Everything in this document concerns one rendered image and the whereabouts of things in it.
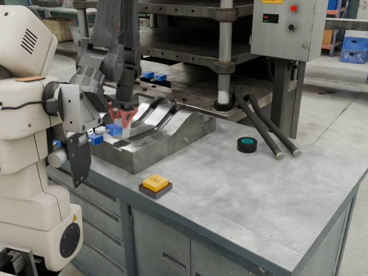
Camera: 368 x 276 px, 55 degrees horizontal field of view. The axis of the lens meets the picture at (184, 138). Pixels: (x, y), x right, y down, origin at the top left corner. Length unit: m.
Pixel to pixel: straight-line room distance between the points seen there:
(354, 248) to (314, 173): 1.07
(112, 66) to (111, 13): 0.13
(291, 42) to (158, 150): 0.82
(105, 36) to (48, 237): 0.56
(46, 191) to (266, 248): 0.62
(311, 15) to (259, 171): 0.75
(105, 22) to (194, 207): 0.58
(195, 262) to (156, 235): 0.18
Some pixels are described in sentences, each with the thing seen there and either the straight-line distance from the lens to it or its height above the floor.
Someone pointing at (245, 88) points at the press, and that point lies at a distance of 2.27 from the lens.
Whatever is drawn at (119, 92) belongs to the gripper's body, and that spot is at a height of 1.09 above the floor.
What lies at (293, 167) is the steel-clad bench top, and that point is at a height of 0.80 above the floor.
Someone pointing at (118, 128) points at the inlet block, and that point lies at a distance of 1.24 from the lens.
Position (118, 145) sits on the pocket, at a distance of 1.33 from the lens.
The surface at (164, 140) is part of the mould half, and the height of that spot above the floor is 0.88.
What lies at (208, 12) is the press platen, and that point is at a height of 1.26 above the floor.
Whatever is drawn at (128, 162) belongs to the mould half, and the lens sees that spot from 1.27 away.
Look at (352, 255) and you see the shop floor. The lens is 2.30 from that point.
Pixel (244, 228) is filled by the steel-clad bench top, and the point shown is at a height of 0.80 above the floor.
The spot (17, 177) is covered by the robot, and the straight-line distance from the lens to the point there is 1.01.
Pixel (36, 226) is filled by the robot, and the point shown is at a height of 0.83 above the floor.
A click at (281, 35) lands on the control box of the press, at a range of 1.77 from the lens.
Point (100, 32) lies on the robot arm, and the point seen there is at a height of 1.32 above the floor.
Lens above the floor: 1.45
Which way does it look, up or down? 25 degrees down
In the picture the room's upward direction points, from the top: 1 degrees counter-clockwise
